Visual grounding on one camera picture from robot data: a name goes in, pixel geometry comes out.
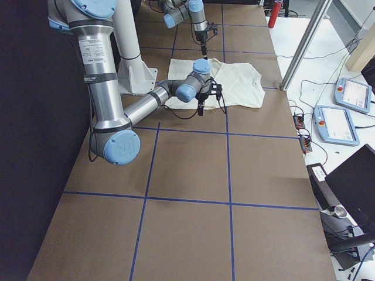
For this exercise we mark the teach pendant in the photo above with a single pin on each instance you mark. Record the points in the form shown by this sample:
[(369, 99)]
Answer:
[(353, 95), (335, 125)]

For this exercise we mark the near teach pendant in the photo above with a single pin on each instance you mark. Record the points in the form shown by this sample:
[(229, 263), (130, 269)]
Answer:
[(335, 125)]

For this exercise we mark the black power adapter box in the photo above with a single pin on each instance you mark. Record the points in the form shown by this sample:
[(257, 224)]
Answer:
[(322, 192)]

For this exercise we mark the far teach pendant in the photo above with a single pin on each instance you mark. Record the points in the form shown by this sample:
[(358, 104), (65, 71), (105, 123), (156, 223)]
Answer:
[(353, 95)]

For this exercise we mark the red cylinder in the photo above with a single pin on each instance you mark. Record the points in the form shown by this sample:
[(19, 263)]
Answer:
[(277, 4)]

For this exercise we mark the aluminium frame post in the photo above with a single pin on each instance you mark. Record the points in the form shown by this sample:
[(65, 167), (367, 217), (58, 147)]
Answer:
[(306, 40)]

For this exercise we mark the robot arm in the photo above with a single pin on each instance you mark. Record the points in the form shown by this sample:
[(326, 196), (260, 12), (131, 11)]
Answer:
[(176, 12), (112, 137)]

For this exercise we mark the black monitor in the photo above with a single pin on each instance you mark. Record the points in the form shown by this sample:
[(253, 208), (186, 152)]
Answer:
[(352, 183)]

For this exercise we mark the white long-sleeve t-shirt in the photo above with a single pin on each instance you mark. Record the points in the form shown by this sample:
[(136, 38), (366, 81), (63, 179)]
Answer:
[(241, 84)]

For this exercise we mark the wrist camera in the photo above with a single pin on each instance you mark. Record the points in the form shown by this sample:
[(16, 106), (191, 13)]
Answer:
[(216, 90), (212, 27)]

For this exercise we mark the metal cup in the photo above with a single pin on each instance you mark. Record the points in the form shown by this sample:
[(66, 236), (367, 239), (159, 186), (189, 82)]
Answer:
[(339, 212)]

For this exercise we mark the orange connector box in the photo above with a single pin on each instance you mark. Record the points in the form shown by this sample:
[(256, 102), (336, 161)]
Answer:
[(305, 143), (299, 121)]

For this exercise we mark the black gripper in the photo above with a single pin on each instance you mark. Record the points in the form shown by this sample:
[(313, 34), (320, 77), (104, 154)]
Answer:
[(201, 38), (201, 98)]

